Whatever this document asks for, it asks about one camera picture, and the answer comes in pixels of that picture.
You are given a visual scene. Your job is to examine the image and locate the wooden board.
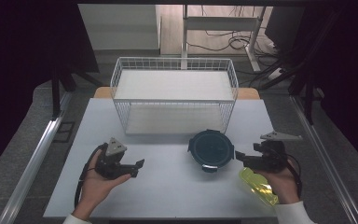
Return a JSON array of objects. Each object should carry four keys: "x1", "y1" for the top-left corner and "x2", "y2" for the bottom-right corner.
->
[{"x1": 92, "y1": 86, "x2": 261, "y2": 101}]

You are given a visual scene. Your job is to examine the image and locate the white metal desk frame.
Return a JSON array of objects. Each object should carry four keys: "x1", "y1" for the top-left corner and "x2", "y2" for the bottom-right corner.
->
[{"x1": 181, "y1": 4, "x2": 267, "y2": 73}]

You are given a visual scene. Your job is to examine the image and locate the white cabinet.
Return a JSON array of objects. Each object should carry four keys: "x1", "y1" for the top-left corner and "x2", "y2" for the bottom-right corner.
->
[{"x1": 77, "y1": 3, "x2": 162, "y2": 52}]

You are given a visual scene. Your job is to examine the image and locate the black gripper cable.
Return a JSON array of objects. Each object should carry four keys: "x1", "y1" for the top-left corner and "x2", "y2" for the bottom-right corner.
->
[
  {"x1": 74, "y1": 143, "x2": 108, "y2": 209},
  {"x1": 284, "y1": 153, "x2": 303, "y2": 200}
]

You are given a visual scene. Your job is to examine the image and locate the white wire shelf rack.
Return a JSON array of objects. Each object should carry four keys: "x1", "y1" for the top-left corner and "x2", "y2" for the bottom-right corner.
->
[{"x1": 109, "y1": 56, "x2": 240, "y2": 136}]

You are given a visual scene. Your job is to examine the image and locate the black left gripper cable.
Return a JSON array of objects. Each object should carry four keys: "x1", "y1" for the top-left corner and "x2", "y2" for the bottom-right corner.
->
[{"x1": 74, "y1": 143, "x2": 108, "y2": 209}]

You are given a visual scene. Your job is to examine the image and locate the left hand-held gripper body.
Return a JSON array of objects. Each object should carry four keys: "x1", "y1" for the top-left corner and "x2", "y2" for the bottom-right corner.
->
[{"x1": 94, "y1": 137, "x2": 139, "y2": 181}]

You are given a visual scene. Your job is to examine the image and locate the black floor cables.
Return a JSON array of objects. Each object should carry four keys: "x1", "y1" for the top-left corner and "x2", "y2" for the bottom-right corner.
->
[{"x1": 186, "y1": 5, "x2": 282, "y2": 59}]

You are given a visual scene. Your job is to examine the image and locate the aluminium rail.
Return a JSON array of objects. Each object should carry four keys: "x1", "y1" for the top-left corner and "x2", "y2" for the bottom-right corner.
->
[
  {"x1": 288, "y1": 92, "x2": 358, "y2": 224},
  {"x1": 0, "y1": 91, "x2": 73, "y2": 224}
]

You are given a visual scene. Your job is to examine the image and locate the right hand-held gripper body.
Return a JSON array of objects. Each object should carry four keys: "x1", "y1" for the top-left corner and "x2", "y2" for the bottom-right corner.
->
[{"x1": 243, "y1": 131, "x2": 302, "y2": 174}]

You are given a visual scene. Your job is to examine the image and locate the black metal stand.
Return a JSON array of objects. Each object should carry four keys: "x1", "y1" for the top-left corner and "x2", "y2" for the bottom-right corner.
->
[
  {"x1": 49, "y1": 52, "x2": 104, "y2": 122},
  {"x1": 250, "y1": 8, "x2": 348, "y2": 126}
]

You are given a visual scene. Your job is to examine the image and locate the black floor bracket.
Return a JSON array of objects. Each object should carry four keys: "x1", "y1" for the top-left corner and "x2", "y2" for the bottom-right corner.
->
[{"x1": 52, "y1": 120, "x2": 76, "y2": 144}]

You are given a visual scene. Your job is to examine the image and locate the black curtain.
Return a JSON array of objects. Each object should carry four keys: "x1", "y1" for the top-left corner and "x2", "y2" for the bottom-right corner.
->
[
  {"x1": 301, "y1": 4, "x2": 358, "y2": 178},
  {"x1": 0, "y1": 0, "x2": 101, "y2": 183}
]

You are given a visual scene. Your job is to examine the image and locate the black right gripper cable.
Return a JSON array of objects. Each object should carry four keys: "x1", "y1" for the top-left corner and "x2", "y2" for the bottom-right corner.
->
[{"x1": 284, "y1": 153, "x2": 303, "y2": 200}]

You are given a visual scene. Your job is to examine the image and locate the yellow-green lidded rectangular container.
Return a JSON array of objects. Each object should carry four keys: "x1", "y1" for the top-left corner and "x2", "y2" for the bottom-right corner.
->
[{"x1": 238, "y1": 166, "x2": 280, "y2": 207}]

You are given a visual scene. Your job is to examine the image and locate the person's right hand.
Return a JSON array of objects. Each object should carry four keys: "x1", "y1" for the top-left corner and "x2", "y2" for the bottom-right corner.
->
[{"x1": 255, "y1": 158, "x2": 301, "y2": 205}]

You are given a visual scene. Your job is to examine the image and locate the round dark blue lidded container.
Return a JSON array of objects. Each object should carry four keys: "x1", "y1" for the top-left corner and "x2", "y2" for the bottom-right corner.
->
[{"x1": 186, "y1": 129, "x2": 235, "y2": 174}]

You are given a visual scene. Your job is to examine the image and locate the person's left hand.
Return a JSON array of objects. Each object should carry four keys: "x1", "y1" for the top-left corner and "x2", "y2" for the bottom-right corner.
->
[{"x1": 71, "y1": 150, "x2": 132, "y2": 222}]

